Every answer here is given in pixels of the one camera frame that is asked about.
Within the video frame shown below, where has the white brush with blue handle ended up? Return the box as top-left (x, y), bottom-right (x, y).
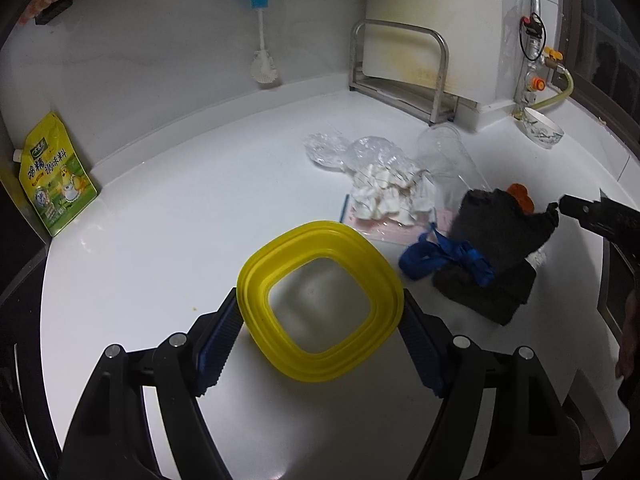
top-left (248, 0), bottom-right (280, 86)

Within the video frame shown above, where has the dark grey cloth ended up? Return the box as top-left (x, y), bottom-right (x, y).
top-left (432, 187), bottom-right (561, 326)

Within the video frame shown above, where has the pink zip bag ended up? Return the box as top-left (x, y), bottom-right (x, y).
top-left (341, 195), bottom-right (456, 246)

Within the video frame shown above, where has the dark window frame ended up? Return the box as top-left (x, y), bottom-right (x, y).
top-left (560, 0), bottom-right (640, 136)

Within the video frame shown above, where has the person's right hand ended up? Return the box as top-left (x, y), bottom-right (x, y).
top-left (616, 290), bottom-right (640, 381)

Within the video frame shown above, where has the orange bottle cap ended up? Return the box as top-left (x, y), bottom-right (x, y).
top-left (506, 183), bottom-right (536, 213)

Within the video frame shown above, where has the black gas stove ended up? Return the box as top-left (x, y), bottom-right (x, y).
top-left (597, 187), bottom-right (640, 341)

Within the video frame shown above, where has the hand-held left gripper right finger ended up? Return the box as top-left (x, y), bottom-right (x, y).
top-left (397, 290), bottom-right (583, 480)

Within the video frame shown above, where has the yellow plastic container lid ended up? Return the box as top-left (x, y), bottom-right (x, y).
top-left (236, 220), bottom-right (405, 383)

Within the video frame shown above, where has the white patterned bowl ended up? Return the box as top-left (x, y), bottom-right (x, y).
top-left (521, 106), bottom-right (566, 151)

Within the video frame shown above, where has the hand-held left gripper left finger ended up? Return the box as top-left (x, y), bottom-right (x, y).
top-left (60, 287), bottom-right (246, 480)

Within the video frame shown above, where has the white cutting board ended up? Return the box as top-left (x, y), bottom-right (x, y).
top-left (363, 0), bottom-right (518, 116)

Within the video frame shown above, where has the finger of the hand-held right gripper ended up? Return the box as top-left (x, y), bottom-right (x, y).
top-left (545, 195), bottom-right (640, 248)

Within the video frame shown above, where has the clear plastic bag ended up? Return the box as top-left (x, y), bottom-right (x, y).
top-left (305, 131), bottom-right (436, 196)

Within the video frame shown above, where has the crumpled white tissue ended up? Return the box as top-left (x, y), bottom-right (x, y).
top-left (348, 160), bottom-right (437, 228)

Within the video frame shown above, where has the clear plastic cup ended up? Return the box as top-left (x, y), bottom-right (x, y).
top-left (416, 125), bottom-right (488, 196)

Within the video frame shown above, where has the yellow gas hose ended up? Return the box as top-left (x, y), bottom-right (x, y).
top-left (530, 67), bottom-right (575, 110)

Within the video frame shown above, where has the stainless steel rack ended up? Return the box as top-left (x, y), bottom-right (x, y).
top-left (348, 19), bottom-right (461, 125)

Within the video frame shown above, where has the blue ribbon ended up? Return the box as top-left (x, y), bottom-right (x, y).
top-left (398, 224), bottom-right (496, 287)

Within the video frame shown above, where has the yellow seasoning pouch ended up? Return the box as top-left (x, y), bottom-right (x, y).
top-left (11, 112), bottom-right (99, 237)

